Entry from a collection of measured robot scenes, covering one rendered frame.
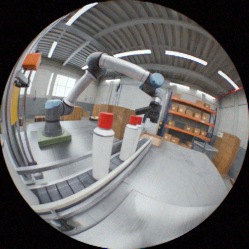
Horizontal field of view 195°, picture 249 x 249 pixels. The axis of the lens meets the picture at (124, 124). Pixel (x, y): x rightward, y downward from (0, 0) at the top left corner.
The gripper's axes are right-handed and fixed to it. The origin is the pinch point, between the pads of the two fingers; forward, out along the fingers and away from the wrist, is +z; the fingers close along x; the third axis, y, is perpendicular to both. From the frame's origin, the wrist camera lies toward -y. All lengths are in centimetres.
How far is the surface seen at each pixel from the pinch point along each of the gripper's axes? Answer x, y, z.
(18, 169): -43, -3, 30
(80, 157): -26.6, -2.9, 20.9
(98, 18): -169, -144, -216
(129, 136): -13.9, 1.1, 7.9
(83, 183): -23.8, -0.3, 28.3
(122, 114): -2.3, -16.1, -5.9
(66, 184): -28.1, -2.5, 30.8
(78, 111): 100, -339, -18
